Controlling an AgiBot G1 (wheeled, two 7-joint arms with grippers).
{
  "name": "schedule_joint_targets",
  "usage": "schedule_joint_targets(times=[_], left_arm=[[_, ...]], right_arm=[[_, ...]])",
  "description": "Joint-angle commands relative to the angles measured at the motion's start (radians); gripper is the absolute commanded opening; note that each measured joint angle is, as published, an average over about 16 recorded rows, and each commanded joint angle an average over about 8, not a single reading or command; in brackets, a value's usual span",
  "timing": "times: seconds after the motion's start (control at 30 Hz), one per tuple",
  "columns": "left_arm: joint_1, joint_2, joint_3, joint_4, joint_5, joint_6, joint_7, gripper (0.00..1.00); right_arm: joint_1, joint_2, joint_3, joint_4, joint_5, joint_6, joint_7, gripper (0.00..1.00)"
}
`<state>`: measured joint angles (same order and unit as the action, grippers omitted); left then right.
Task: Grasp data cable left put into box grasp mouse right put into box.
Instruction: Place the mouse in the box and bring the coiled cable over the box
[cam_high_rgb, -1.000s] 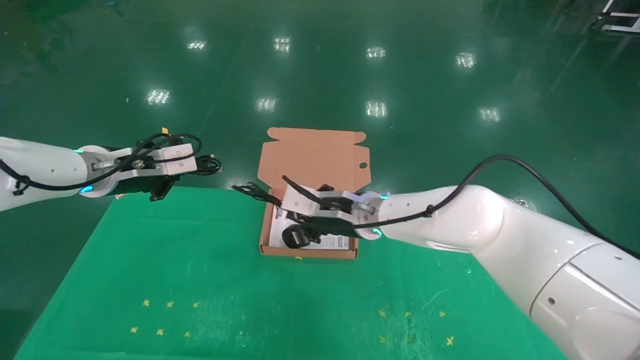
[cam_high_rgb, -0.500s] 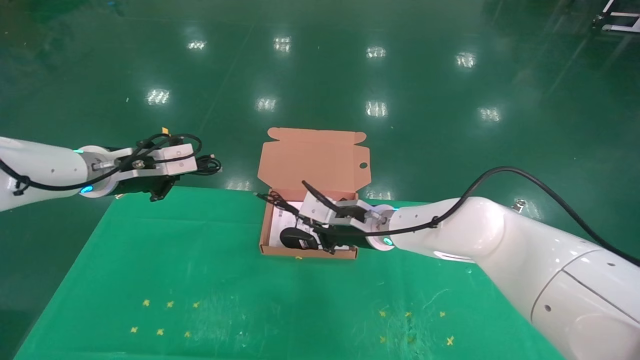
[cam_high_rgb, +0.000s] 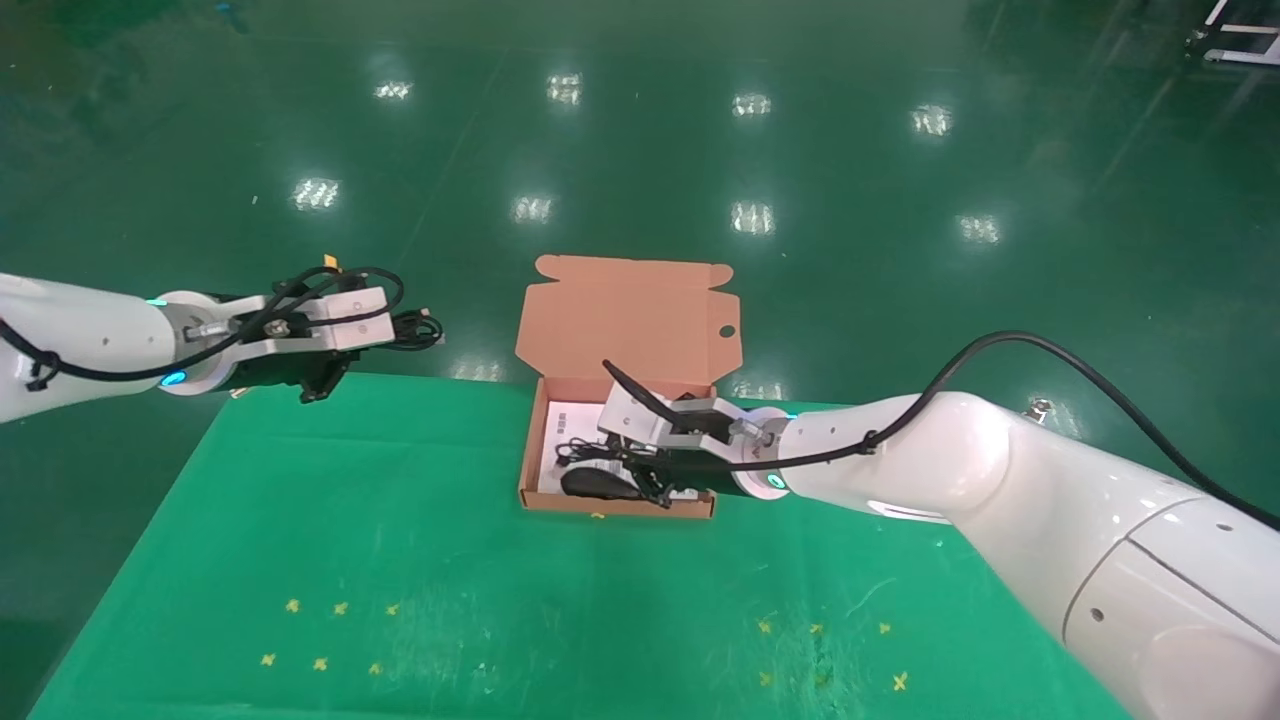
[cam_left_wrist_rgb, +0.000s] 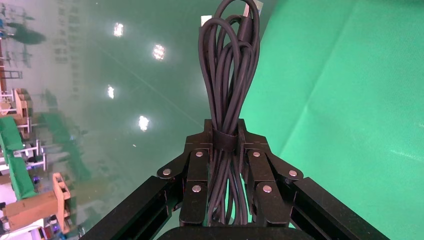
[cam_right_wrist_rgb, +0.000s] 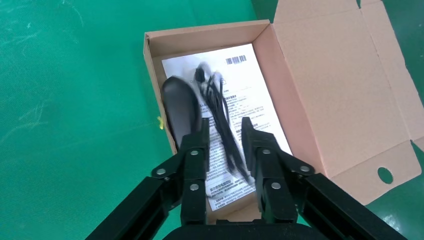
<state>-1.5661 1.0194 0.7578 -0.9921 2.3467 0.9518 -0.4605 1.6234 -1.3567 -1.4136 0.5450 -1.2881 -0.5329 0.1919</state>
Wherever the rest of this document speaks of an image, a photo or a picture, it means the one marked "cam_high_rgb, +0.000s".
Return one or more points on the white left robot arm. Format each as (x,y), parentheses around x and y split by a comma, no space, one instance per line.
(80,340)

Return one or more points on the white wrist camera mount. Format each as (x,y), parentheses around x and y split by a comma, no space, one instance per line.
(640,415)
(350,305)

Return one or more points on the green table cloth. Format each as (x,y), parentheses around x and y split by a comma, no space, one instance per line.
(450,560)

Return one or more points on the white metal table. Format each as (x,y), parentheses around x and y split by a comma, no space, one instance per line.
(1240,56)

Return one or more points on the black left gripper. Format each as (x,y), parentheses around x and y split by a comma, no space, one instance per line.
(270,368)

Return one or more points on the open brown cardboard box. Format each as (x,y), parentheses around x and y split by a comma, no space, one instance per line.
(620,320)

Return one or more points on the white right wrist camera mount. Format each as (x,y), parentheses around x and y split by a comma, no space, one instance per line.
(640,415)

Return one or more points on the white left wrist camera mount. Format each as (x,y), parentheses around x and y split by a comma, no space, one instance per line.
(350,305)

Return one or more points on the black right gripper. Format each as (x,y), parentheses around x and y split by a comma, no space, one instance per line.
(700,472)

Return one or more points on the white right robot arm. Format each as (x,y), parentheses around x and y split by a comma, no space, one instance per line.
(1000,470)

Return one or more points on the white printed paper sheet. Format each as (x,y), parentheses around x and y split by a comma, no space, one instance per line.
(575,420)

